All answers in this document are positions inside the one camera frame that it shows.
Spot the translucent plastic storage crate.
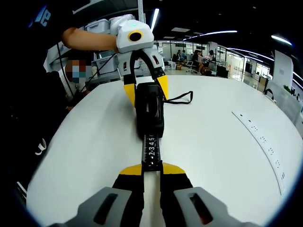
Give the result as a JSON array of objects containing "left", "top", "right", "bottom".
[{"left": 93, "top": 52, "right": 120, "bottom": 76}]

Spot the person's body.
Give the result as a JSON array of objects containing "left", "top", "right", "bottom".
[{"left": 0, "top": 2, "right": 81, "bottom": 187}]

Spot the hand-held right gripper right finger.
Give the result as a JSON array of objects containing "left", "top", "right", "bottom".
[{"left": 160, "top": 162, "right": 258, "bottom": 227}]

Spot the black tape measure with blade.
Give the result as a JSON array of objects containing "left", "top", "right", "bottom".
[{"left": 135, "top": 82, "right": 194, "bottom": 171}]

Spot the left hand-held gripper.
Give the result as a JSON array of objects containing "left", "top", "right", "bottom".
[{"left": 108, "top": 14, "right": 169, "bottom": 109}]

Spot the white plastic storage crate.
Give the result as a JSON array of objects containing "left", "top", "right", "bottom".
[{"left": 84, "top": 18, "right": 111, "bottom": 35}]

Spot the white perforated strip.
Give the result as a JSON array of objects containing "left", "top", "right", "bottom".
[{"left": 231, "top": 110, "right": 287, "bottom": 196}]

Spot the white office chair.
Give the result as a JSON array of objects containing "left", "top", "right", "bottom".
[{"left": 186, "top": 60, "right": 197, "bottom": 73}]

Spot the white standing panel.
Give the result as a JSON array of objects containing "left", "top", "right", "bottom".
[{"left": 273, "top": 49, "right": 294, "bottom": 88}]

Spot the person's left forearm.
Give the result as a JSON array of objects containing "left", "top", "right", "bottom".
[{"left": 62, "top": 27, "right": 119, "bottom": 53}]

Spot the grey desk partition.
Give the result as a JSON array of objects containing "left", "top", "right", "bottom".
[{"left": 264, "top": 80, "right": 303, "bottom": 130}]

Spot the black cable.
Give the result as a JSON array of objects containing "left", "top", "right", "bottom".
[{"left": 80, "top": 53, "right": 118, "bottom": 92}]

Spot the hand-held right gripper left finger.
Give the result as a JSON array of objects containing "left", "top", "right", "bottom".
[{"left": 49, "top": 163, "right": 145, "bottom": 227}]

